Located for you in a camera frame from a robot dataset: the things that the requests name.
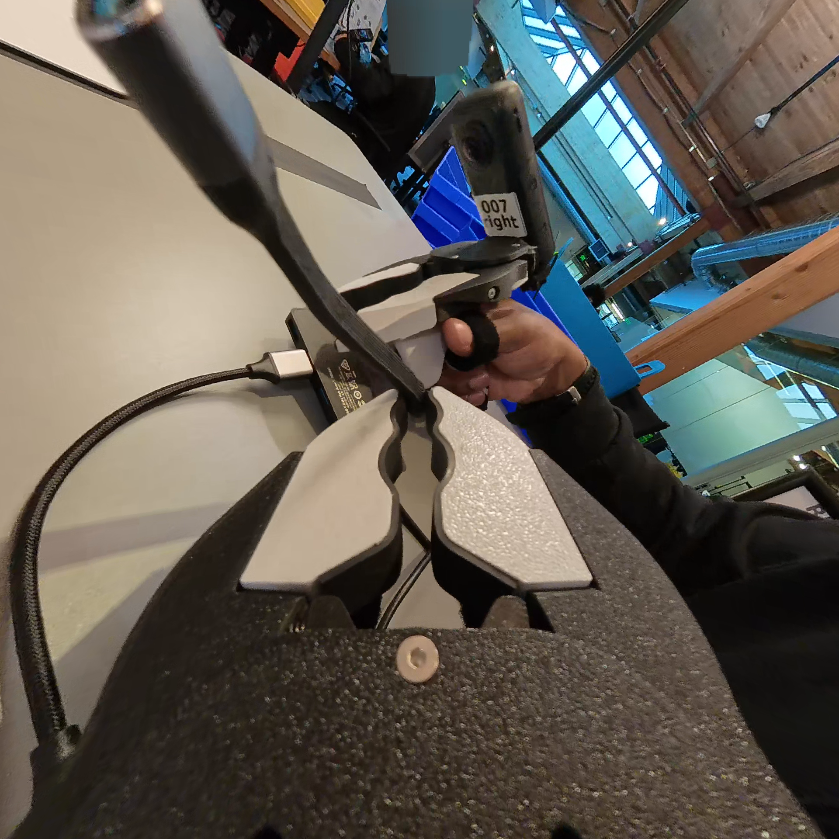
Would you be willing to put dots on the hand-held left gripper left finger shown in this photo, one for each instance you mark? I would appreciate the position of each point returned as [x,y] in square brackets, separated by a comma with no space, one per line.
[328,511]

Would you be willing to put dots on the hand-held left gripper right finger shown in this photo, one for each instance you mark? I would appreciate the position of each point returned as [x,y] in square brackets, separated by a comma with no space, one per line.
[511,518]

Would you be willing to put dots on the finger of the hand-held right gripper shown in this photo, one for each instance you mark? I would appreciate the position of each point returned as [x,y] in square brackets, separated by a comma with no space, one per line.
[423,354]
[387,295]

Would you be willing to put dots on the slim grey USB hub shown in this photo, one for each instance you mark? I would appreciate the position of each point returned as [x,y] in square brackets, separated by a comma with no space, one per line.
[341,387]

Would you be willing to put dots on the blue storage bin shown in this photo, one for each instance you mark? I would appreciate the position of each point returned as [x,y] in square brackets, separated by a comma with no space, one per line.
[577,314]

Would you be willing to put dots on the grey desk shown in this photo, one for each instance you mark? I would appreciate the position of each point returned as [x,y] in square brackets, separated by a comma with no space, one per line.
[131,275]

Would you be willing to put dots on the person's right hand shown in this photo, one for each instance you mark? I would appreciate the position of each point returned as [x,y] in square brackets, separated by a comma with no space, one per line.
[537,354]

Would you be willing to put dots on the grey monitor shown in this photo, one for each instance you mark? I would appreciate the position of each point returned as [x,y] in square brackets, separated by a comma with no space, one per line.
[436,137]

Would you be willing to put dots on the black stand pole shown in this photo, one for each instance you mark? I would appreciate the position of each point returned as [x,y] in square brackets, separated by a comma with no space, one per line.
[316,46]
[619,65]

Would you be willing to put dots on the hanging ceiling lamp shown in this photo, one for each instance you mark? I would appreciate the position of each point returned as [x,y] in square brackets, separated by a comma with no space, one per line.
[762,120]

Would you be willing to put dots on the framed black sign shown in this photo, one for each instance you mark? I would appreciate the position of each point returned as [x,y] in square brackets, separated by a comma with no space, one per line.
[806,498]

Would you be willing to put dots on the wooden beam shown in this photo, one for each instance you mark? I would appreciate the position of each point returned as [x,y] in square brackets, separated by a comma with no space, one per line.
[754,301]

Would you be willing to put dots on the silver air duct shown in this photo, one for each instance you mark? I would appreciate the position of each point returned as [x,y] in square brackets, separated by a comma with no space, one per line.
[754,248]

